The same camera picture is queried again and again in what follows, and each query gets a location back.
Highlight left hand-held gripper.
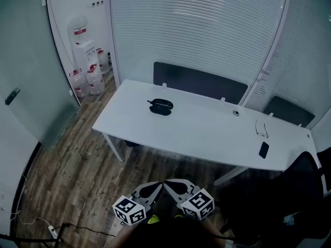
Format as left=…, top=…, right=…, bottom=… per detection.
left=112, top=181, right=163, bottom=226

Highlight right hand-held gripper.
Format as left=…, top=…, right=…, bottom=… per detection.
left=163, top=178, right=216, bottom=221

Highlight black glasses case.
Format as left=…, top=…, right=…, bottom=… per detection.
left=147, top=98, right=174, bottom=117

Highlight person's right forearm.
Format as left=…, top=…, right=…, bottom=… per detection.
left=201, top=215, right=228, bottom=244

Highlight person's left forearm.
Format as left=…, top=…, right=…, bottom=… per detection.
left=104, top=222, right=142, bottom=248

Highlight person's black clothing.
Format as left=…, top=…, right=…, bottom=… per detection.
left=121, top=205, right=233, bottom=248

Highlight white table leg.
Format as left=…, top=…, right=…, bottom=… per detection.
left=213, top=166, right=249, bottom=187
left=102, top=132, right=126, bottom=163

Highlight black smartphone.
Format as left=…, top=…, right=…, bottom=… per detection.
left=258, top=141, right=270, bottom=160

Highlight black mesh office chair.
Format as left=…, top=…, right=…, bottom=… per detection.
left=216, top=151, right=327, bottom=248

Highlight long dark desk partition panel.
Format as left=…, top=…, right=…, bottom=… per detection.
left=153, top=61, right=249, bottom=105

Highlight white power strip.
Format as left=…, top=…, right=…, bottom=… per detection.
left=48, top=225, right=59, bottom=240

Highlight clear water jug red cap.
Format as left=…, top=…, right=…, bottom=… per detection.
left=69, top=69, right=91, bottom=99
left=86, top=64, right=106, bottom=96
left=96, top=48, right=110, bottom=75

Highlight short dark desk partition panel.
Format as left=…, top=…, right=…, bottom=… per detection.
left=263, top=96, right=316, bottom=128

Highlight white water dispenser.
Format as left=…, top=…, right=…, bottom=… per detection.
left=74, top=40, right=100, bottom=71

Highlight dark metal door lock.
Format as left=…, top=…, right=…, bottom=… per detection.
left=4, top=87, right=21, bottom=106

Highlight large clear water bottle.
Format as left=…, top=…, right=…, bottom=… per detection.
left=67, top=15, right=89, bottom=46

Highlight frosted glass door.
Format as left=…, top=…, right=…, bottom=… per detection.
left=0, top=0, right=81, bottom=149

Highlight black floor cable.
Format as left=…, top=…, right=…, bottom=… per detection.
left=0, top=223, right=117, bottom=242

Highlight thin dark wire-framed glasses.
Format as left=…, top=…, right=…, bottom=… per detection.
left=254, top=119, right=269, bottom=139

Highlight white floor cable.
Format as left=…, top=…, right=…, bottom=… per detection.
left=10, top=210, right=51, bottom=228

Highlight white window handle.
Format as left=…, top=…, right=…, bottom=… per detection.
left=256, top=67, right=273, bottom=82

